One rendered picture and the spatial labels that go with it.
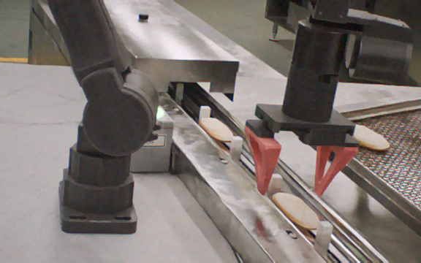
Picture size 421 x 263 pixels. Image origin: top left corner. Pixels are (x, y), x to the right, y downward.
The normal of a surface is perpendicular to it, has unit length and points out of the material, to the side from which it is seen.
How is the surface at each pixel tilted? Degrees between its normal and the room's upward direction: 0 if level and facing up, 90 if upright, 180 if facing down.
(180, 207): 0
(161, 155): 90
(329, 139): 91
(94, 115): 90
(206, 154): 0
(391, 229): 0
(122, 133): 90
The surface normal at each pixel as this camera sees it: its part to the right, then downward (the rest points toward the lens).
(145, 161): 0.33, 0.33
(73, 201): -0.55, 0.21
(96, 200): 0.11, 0.33
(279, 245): 0.11, -0.94
